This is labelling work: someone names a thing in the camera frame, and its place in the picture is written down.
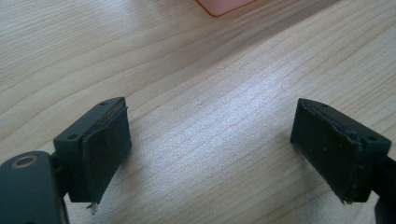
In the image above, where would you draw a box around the orange translucent plastic board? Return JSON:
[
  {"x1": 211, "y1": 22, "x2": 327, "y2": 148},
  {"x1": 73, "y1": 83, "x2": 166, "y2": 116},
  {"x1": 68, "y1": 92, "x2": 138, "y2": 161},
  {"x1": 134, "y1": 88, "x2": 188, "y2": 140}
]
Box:
[{"x1": 195, "y1": 0, "x2": 258, "y2": 18}]

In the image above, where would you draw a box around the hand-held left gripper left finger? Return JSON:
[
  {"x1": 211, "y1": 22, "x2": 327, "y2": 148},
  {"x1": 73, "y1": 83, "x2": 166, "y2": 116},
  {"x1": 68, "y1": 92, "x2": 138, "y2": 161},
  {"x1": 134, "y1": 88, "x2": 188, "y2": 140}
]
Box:
[{"x1": 52, "y1": 96, "x2": 133, "y2": 216}]

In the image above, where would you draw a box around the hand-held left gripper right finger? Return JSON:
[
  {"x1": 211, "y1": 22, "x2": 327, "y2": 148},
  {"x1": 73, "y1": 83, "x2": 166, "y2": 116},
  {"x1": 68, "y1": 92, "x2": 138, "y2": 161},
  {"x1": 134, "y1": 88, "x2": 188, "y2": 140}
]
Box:
[{"x1": 290, "y1": 97, "x2": 392, "y2": 205}]

